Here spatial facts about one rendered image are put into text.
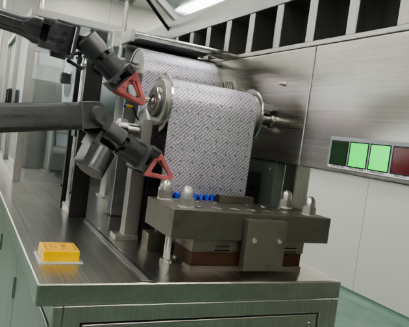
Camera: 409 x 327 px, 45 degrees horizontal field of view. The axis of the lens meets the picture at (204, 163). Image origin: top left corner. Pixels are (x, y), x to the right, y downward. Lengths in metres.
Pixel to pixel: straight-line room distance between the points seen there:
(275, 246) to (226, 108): 0.37
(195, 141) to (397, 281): 3.15
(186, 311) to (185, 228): 0.16
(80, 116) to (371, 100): 0.60
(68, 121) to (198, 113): 0.33
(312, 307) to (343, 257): 3.44
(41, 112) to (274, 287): 0.59
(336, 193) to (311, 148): 3.45
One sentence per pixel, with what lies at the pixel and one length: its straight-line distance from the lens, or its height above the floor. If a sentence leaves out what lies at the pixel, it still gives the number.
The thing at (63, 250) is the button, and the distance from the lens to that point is 1.03.
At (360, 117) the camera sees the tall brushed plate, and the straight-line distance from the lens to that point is 1.12.
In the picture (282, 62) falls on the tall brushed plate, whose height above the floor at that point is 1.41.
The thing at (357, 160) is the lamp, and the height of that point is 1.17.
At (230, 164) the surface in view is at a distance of 1.26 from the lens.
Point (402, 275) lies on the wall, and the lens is 4.15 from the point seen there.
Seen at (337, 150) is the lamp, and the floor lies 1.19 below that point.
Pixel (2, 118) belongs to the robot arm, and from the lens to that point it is 0.99.
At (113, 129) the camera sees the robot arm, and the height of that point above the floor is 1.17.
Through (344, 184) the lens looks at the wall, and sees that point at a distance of 4.61.
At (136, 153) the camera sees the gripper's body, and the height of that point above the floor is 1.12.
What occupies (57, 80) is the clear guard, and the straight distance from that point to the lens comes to 2.17.
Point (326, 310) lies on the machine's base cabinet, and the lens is 1.19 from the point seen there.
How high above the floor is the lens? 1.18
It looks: 3 degrees down
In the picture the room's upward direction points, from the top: 8 degrees clockwise
